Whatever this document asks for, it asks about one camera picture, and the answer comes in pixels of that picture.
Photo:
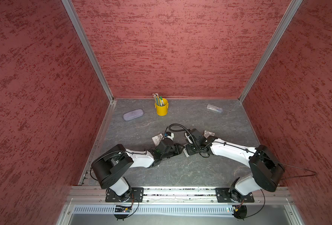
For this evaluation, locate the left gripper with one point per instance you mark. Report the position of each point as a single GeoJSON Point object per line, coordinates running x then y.
{"type": "Point", "coordinates": [177, 148]}

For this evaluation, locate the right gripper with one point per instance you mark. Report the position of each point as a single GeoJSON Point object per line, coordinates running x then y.
{"type": "Point", "coordinates": [189, 150]}

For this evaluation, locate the pink jewelry box base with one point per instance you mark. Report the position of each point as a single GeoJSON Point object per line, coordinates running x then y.
{"type": "Point", "coordinates": [185, 152]}

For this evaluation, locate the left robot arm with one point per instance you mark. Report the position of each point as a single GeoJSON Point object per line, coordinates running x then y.
{"type": "Point", "coordinates": [109, 169]}

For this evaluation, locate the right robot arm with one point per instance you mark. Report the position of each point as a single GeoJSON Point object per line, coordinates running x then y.
{"type": "Point", "coordinates": [266, 171]}

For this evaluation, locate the small pink gift box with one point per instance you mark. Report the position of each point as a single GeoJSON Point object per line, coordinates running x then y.
{"type": "Point", "coordinates": [157, 139]}

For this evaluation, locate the yellow pencil cup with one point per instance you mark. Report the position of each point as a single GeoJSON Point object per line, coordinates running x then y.
{"type": "Point", "coordinates": [162, 110]}

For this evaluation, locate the clear plastic case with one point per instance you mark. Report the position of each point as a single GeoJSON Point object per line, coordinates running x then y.
{"type": "Point", "coordinates": [214, 108]}

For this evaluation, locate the pencils and markers bunch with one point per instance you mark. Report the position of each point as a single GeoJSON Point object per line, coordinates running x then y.
{"type": "Point", "coordinates": [159, 101]}

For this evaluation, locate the purple glasses case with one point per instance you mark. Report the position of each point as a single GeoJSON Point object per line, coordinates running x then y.
{"type": "Point", "coordinates": [133, 114]}

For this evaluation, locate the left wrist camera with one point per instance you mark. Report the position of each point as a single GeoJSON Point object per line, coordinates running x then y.
{"type": "Point", "coordinates": [169, 135]}

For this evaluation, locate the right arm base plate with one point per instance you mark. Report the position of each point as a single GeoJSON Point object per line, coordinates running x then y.
{"type": "Point", "coordinates": [224, 195]}

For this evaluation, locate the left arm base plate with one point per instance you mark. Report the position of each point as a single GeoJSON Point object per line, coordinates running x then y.
{"type": "Point", "coordinates": [133, 194]}

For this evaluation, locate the aluminium front rail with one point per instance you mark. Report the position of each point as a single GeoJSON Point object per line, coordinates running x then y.
{"type": "Point", "coordinates": [178, 195]}

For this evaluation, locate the white perforated cable duct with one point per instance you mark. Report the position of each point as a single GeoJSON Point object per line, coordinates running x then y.
{"type": "Point", "coordinates": [174, 210]}

